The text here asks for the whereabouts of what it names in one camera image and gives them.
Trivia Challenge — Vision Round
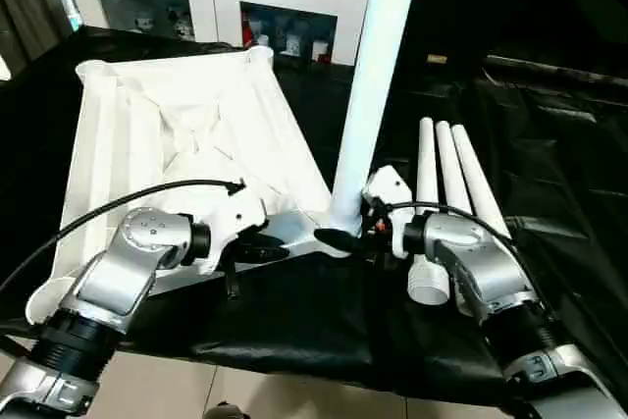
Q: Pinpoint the white plastic table leg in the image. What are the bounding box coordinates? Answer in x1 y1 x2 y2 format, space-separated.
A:
434 121 484 219
328 0 426 236
450 124 513 241
406 117 453 305

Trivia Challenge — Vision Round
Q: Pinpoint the white plastic table top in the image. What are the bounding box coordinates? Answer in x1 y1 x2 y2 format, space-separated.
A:
25 46 360 328

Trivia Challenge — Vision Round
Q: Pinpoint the black table mat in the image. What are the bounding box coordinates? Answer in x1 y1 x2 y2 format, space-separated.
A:
0 26 628 405

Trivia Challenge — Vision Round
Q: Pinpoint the silver metal rod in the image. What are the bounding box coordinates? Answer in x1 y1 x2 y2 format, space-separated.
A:
483 56 628 86

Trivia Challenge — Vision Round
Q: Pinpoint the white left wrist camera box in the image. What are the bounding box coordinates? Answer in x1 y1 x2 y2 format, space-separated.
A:
199 187 269 271

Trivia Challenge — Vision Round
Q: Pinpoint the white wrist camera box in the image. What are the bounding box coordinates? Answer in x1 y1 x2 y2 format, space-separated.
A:
362 165 416 259
199 187 269 271

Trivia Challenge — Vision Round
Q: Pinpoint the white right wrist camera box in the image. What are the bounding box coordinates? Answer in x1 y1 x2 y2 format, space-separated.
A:
362 165 416 259

